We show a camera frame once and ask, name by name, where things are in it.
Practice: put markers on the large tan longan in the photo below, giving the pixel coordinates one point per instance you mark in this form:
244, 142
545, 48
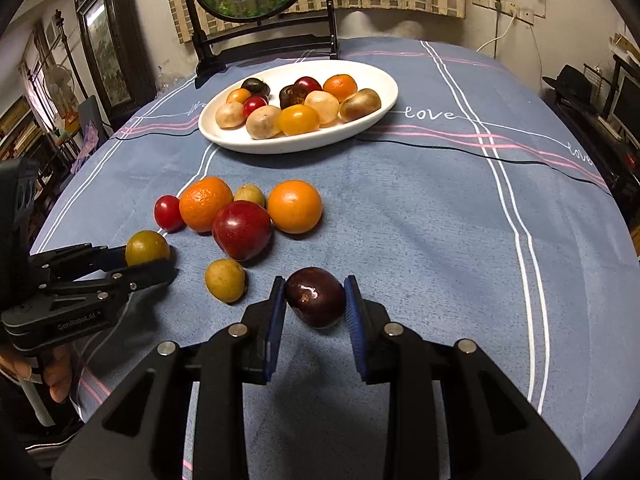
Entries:
263, 122

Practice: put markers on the small tan longan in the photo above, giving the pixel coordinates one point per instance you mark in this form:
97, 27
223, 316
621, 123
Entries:
230, 115

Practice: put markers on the dark framed picture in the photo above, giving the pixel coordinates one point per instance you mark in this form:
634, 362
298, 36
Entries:
107, 55

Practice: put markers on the textured orange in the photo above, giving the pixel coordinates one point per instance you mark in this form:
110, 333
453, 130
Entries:
205, 203

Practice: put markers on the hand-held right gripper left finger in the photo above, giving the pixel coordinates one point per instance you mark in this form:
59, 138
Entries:
276, 320

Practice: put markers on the black side cabinet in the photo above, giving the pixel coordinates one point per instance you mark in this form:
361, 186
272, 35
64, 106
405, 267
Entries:
595, 145

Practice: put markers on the small green yellow plum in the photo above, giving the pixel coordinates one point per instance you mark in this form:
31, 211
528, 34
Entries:
249, 195

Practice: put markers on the large red apple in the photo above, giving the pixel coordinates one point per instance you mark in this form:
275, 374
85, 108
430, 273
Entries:
241, 230

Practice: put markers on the purple cloth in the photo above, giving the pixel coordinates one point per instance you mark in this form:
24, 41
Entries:
90, 145

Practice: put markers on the orange mandarin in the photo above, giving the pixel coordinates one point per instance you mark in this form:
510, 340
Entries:
340, 86

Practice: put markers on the computer monitor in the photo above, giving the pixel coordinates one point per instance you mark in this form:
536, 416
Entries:
627, 105

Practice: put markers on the person's left hand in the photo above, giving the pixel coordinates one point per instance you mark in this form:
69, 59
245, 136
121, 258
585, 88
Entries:
57, 372

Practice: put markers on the black hat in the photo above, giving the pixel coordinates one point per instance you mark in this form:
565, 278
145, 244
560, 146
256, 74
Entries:
570, 82

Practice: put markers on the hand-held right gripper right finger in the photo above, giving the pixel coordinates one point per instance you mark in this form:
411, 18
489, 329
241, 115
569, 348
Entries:
352, 320

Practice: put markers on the small red cherry tomato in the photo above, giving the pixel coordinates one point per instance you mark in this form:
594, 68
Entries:
254, 105

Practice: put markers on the yellow orange tomato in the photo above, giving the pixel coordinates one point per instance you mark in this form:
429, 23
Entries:
298, 120

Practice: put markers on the dark brown plum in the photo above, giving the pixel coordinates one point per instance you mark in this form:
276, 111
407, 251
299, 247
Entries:
292, 95

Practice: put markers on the white oval plate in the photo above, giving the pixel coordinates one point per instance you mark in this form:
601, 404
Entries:
300, 144

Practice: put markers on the white tube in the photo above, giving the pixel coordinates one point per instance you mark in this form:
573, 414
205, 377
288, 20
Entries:
36, 405

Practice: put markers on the small dark purple plum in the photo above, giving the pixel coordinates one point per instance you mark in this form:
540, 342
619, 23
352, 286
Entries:
255, 86

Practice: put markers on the small orange kumquat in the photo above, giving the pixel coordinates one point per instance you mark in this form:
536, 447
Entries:
238, 95

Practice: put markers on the pale peach plum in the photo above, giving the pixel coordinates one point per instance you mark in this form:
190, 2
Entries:
322, 106

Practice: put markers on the large olive brown plum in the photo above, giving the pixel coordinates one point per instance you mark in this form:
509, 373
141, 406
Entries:
360, 105

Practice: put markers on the smooth round orange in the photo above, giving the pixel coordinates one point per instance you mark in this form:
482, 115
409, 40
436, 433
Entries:
295, 206

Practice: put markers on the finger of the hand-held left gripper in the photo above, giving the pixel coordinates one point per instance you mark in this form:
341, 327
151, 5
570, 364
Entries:
145, 275
75, 259

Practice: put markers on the dark red plum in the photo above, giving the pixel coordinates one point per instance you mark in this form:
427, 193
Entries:
307, 83

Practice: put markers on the wooden bookshelf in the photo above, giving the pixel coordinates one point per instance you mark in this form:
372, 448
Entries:
20, 125

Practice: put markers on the standing fan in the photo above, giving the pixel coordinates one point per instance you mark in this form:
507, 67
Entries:
57, 82

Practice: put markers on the olive green plum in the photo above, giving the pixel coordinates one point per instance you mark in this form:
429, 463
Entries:
146, 247

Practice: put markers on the large dark purple plum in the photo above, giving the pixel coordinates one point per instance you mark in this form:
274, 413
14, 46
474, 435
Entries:
315, 296

